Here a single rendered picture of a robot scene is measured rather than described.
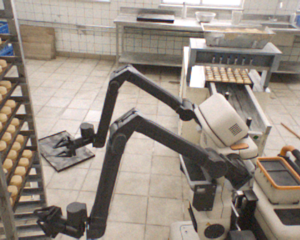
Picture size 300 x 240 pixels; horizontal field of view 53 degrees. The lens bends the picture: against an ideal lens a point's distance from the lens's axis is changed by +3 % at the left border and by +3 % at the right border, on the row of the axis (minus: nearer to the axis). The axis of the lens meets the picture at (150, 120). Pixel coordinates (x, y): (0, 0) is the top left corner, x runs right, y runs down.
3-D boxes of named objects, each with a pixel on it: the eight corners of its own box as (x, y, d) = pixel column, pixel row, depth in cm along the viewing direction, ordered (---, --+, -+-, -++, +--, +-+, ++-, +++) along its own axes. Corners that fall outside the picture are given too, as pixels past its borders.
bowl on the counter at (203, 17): (194, 23, 480) (195, 15, 473) (194, 19, 508) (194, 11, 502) (215, 24, 478) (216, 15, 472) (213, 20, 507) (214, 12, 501)
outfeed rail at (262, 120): (223, 49, 369) (224, 44, 366) (225, 49, 369) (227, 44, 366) (264, 134, 195) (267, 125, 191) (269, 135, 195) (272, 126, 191)
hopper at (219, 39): (199, 39, 270) (200, 22, 263) (262, 42, 267) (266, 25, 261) (200, 47, 245) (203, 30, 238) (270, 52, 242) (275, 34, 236)
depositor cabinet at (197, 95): (177, 106, 413) (184, 47, 371) (229, 110, 409) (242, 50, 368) (177, 162, 302) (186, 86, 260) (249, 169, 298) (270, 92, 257)
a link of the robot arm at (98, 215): (130, 136, 94) (125, 123, 104) (112, 134, 92) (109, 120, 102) (104, 243, 108) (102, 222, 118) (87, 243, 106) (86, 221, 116)
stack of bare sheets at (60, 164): (95, 156, 303) (95, 154, 301) (58, 172, 279) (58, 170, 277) (65, 132, 341) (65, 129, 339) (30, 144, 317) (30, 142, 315)
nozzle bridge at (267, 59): (185, 73, 289) (189, 37, 272) (261, 78, 286) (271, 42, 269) (185, 86, 260) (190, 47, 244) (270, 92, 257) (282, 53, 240)
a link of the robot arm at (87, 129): (102, 148, 158) (104, 137, 165) (102, 131, 151) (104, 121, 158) (79, 147, 157) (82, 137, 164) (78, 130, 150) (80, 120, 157)
